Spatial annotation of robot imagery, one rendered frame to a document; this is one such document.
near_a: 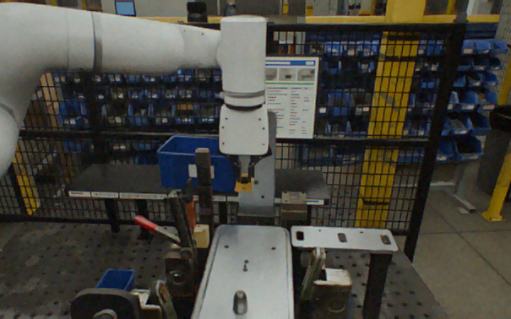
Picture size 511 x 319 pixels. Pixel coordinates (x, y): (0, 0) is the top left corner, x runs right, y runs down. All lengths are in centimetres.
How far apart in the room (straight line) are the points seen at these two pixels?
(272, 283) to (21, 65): 67
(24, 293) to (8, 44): 108
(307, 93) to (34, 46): 91
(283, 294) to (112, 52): 62
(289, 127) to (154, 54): 80
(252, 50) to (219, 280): 55
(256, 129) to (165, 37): 24
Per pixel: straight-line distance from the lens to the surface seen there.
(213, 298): 89
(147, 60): 63
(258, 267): 96
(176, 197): 85
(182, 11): 720
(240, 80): 69
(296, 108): 132
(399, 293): 143
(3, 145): 60
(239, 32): 68
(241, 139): 74
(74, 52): 61
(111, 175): 144
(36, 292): 153
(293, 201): 113
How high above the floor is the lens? 163
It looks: 25 degrees down
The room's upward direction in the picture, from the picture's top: straight up
